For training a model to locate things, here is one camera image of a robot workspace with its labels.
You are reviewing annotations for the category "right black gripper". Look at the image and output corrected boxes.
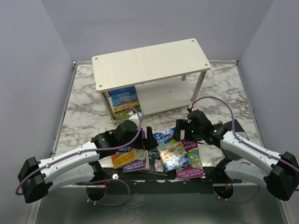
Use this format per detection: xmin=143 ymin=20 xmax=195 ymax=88
xmin=172 ymin=118 xmax=204 ymax=141

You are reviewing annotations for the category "blue 91-Storey Treehouse book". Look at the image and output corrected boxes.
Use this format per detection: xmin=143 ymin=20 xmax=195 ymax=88
xmin=153 ymin=127 xmax=190 ymax=172

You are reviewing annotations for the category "orange 130-Storey Treehouse book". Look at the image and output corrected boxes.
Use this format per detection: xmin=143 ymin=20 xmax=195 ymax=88
xmin=111 ymin=147 xmax=137 ymax=169

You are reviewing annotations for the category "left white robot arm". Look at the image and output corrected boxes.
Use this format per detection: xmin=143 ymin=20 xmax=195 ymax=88
xmin=16 ymin=120 xmax=158 ymax=203

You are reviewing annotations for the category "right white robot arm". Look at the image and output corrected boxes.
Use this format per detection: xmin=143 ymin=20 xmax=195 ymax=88
xmin=173 ymin=110 xmax=299 ymax=201

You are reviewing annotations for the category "Little Women dark book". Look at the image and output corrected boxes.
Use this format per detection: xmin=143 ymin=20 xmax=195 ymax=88
xmin=149 ymin=149 xmax=164 ymax=173

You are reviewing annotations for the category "purple 117-Storey Treehouse book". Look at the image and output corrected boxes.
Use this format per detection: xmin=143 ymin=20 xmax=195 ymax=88
xmin=176 ymin=140 xmax=205 ymax=180

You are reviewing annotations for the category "black notebook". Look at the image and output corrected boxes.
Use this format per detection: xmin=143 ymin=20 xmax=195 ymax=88
xmin=224 ymin=119 xmax=245 ymax=132

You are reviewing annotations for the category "white two-tier wooden shelf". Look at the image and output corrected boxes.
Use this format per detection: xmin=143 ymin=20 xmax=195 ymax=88
xmin=92 ymin=38 xmax=211 ymax=122

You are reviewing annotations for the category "Animal Farm blue book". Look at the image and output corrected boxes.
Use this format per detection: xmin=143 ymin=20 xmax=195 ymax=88
xmin=110 ymin=86 xmax=141 ymax=120

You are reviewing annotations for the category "grey rectangular case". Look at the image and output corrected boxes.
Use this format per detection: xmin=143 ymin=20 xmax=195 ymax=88
xmin=236 ymin=132 xmax=248 ymax=140

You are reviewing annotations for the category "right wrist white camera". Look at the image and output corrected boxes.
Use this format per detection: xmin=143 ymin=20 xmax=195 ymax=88
xmin=187 ymin=104 xmax=197 ymax=113

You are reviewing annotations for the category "wrist white camera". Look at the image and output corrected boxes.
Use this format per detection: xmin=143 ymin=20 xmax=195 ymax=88
xmin=128 ymin=111 xmax=145 ymax=126
xmin=187 ymin=104 xmax=197 ymax=113

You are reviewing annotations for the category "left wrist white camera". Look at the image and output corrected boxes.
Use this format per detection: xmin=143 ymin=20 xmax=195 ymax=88
xmin=128 ymin=111 xmax=145 ymax=126

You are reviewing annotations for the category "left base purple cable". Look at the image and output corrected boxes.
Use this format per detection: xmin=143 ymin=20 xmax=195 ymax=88
xmin=85 ymin=178 xmax=131 ymax=207

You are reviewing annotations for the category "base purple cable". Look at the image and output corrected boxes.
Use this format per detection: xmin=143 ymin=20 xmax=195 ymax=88
xmin=85 ymin=178 xmax=131 ymax=207
xmin=217 ymin=185 xmax=261 ymax=203

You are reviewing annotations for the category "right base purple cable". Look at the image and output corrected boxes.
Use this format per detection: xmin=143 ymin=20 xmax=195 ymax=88
xmin=217 ymin=185 xmax=261 ymax=203

